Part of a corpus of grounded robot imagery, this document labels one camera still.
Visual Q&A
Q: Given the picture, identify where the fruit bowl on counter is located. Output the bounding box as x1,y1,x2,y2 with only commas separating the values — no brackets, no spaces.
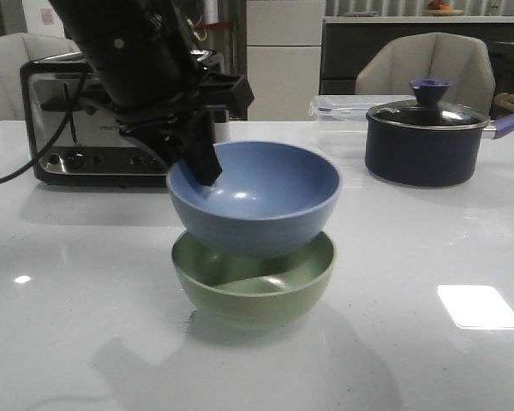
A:
426,0,463,17

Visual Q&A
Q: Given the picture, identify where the dark blue saucepan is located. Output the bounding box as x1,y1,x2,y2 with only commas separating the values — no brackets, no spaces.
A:
365,114,514,188

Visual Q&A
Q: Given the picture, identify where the clear plastic food container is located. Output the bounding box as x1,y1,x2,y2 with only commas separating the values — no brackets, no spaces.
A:
309,95,413,159

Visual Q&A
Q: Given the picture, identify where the white cabinet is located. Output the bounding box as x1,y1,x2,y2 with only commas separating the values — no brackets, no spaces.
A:
246,1,326,121

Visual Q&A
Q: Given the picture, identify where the glass pot lid blue knob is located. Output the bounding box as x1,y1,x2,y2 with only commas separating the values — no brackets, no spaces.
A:
366,79,490,130

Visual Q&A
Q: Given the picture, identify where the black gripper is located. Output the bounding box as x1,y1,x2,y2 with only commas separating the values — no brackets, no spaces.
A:
51,1,254,186

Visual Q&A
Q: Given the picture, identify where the beige chair left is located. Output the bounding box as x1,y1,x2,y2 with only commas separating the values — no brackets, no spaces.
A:
0,33,78,121

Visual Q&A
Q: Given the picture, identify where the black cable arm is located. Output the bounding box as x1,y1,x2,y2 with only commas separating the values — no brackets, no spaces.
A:
0,68,91,188

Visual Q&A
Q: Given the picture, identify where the beige chair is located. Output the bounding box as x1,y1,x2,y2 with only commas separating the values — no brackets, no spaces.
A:
0,33,78,121
355,32,495,114

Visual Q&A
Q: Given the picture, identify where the black and silver toaster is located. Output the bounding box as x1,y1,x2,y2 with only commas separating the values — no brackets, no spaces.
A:
19,48,230,188

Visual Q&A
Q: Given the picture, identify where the beige chair right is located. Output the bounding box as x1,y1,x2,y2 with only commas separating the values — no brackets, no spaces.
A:
355,32,495,114

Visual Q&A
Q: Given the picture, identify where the green bowl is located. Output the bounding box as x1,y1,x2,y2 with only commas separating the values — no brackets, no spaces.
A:
171,232,336,330

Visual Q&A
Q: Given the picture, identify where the dark kitchen counter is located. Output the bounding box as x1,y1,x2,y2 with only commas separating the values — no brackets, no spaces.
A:
320,16,514,94

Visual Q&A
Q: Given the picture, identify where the blue bowl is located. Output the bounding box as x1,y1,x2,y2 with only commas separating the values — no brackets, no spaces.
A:
167,141,342,258

